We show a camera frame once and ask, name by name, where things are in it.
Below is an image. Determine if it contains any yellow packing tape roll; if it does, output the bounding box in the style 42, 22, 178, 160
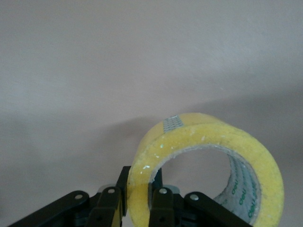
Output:
126, 112, 285, 227

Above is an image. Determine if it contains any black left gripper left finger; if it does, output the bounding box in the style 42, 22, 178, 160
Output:
7, 165, 132, 227

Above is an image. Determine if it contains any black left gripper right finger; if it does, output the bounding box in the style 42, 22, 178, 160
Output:
148, 167, 259, 227

